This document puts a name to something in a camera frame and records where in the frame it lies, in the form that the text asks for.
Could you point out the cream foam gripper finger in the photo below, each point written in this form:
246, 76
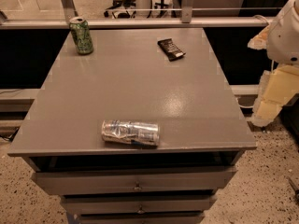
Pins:
260, 40
276, 89

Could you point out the black rxbar chocolate bar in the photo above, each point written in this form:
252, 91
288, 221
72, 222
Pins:
170, 49

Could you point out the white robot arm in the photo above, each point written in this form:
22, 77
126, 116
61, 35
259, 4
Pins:
283, 37

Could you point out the crushed silver redbull can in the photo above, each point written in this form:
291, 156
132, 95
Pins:
131, 132

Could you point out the green soda can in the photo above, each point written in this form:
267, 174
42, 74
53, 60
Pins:
80, 32

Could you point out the grey metal railing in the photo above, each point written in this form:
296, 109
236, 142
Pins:
55, 14

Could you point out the grey drawer cabinet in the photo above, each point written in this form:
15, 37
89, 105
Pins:
128, 77

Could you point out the top grey drawer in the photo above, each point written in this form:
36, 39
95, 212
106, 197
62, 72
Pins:
134, 181

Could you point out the grey drawer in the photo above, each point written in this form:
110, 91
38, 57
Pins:
138, 204
134, 181
153, 218

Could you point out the black office chair base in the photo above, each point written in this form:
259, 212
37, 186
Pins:
123, 3

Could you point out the bottom grey drawer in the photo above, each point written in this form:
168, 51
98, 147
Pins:
153, 218

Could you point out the middle grey drawer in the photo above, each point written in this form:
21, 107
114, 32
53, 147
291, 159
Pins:
138, 204

